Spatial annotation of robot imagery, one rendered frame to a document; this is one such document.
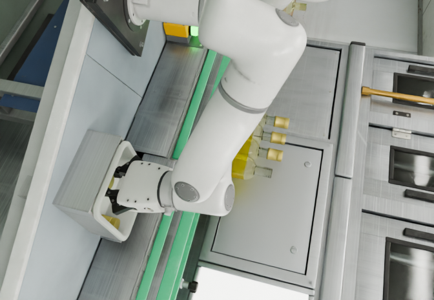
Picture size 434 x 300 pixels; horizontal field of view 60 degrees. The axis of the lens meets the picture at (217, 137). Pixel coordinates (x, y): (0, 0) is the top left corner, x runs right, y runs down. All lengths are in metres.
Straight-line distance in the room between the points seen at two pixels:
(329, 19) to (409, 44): 1.15
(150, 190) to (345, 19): 5.51
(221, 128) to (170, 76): 0.57
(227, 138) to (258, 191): 0.67
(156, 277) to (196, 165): 0.48
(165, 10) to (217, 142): 0.39
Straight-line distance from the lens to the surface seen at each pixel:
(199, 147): 0.57
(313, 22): 5.97
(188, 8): 0.84
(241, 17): 0.49
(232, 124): 0.56
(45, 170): 0.78
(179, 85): 1.09
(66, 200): 0.79
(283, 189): 1.23
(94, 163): 0.80
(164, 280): 1.00
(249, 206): 1.20
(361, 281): 1.24
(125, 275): 1.00
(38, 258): 0.83
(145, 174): 0.78
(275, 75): 0.52
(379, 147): 1.41
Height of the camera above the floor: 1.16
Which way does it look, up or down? 10 degrees down
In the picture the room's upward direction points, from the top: 101 degrees clockwise
